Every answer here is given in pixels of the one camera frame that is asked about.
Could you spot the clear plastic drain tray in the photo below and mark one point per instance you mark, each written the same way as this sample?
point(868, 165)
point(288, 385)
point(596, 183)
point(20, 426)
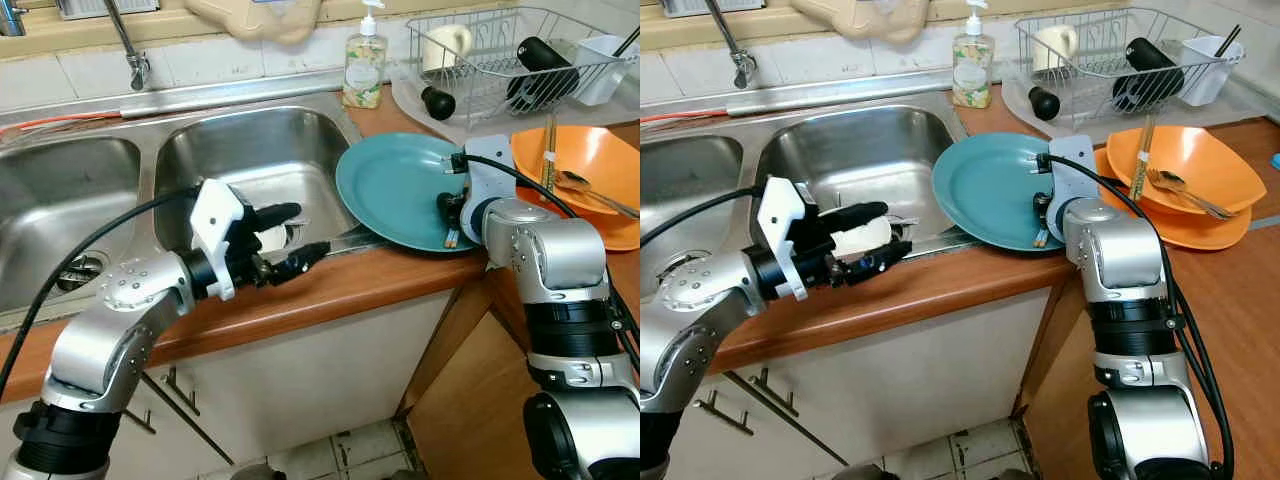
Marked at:
point(600, 118)
point(1225, 115)

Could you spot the small chrome tap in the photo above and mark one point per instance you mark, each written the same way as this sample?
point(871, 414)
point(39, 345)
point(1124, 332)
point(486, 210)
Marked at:
point(10, 20)

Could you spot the stainless steel double sink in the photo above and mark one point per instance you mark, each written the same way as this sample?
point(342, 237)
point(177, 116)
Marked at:
point(250, 150)
point(850, 150)

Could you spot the white cabinet door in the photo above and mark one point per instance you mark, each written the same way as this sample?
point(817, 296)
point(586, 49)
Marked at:
point(330, 370)
point(900, 370)

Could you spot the clear soap pump bottle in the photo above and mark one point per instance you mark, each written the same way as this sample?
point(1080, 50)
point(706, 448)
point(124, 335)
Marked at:
point(363, 75)
point(972, 75)

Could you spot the orange plate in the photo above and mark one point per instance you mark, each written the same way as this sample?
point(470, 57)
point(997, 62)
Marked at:
point(1190, 233)
point(600, 235)

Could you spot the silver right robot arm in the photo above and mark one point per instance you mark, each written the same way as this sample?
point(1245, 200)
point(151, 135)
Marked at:
point(1120, 260)
point(560, 260)

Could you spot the white plastic utensil holder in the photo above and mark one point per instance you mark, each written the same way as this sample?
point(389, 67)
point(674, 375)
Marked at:
point(1208, 75)
point(598, 75)

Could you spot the white ceramic bowl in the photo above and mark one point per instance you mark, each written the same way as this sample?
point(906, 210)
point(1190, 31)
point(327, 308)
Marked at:
point(860, 242)
point(272, 238)

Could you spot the small black round cap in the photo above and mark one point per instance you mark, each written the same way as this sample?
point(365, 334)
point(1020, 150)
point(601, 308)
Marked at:
point(1044, 104)
point(438, 104)

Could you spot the black chopstick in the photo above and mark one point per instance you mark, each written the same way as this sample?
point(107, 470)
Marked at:
point(625, 43)
point(1227, 41)

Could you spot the orange bowl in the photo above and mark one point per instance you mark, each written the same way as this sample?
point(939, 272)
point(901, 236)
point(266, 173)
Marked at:
point(1210, 160)
point(600, 155)

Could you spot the metal spoon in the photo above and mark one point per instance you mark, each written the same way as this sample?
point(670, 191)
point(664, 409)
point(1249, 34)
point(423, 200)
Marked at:
point(582, 182)
point(1175, 183)

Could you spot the white ribbed plastic box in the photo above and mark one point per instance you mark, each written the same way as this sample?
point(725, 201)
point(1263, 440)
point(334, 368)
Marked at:
point(710, 7)
point(105, 8)

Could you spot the cream ceramic mug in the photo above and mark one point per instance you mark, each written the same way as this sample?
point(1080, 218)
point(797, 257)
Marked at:
point(450, 45)
point(1058, 45)

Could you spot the black tumbler bottle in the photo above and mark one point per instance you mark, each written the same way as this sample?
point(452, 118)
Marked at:
point(1150, 62)
point(540, 60)

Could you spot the wooden window sill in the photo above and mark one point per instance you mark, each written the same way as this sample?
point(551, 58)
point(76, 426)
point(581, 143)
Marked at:
point(60, 38)
point(690, 30)

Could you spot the teal plate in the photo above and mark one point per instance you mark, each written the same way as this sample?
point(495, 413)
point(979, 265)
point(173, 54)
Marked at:
point(990, 190)
point(400, 190)

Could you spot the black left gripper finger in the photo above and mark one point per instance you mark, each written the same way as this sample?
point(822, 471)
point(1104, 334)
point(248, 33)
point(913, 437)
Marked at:
point(275, 214)
point(883, 262)
point(303, 260)
point(860, 215)

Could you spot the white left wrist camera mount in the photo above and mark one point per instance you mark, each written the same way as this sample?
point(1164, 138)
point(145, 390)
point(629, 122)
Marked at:
point(780, 215)
point(215, 215)

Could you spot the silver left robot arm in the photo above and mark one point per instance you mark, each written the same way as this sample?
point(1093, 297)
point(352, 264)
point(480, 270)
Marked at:
point(690, 340)
point(90, 340)

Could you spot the chrome kitchen faucet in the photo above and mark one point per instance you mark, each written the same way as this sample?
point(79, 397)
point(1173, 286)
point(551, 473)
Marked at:
point(743, 68)
point(138, 70)

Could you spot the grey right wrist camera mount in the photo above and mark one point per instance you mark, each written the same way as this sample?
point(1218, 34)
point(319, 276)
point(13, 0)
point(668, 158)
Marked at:
point(490, 170)
point(1072, 170)

